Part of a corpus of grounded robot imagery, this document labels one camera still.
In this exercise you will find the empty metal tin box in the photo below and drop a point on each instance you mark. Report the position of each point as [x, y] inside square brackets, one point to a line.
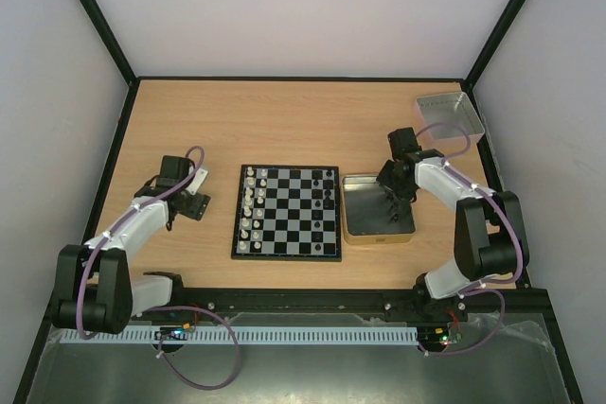
[452, 111]

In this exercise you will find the grey slotted cable duct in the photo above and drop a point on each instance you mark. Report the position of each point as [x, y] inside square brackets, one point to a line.
[264, 335]

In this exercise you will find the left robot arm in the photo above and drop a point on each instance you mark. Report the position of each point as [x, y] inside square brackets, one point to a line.
[93, 290]

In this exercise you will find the black aluminium frame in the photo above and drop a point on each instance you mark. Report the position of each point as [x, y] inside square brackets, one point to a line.
[67, 66]

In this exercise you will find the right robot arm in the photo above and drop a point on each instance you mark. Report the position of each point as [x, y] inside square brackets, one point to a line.
[490, 245]

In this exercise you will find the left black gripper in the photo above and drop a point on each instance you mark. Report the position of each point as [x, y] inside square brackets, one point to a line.
[197, 209]

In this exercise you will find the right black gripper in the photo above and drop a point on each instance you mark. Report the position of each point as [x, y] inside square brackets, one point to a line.
[395, 191]

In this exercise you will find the black mounting rail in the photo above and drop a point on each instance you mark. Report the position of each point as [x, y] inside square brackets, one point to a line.
[389, 305]

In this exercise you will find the metal sheet front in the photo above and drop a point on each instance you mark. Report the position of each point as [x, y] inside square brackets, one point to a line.
[489, 360]

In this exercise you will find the black white chess board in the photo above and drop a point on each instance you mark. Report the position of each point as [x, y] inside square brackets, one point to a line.
[276, 208]

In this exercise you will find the metal tin tray with pieces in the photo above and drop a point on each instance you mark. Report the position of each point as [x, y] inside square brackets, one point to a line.
[366, 210]

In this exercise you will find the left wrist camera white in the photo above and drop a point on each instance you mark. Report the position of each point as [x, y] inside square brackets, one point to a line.
[197, 181]

